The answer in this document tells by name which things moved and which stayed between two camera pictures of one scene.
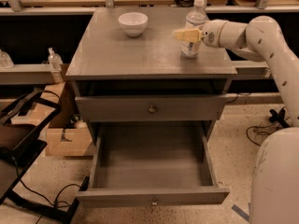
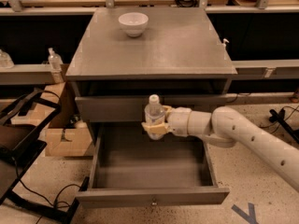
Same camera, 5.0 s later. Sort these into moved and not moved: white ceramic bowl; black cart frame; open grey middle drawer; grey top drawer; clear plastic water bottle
Moved: clear plastic water bottle
Not moved: white ceramic bowl; grey top drawer; black cart frame; open grey middle drawer
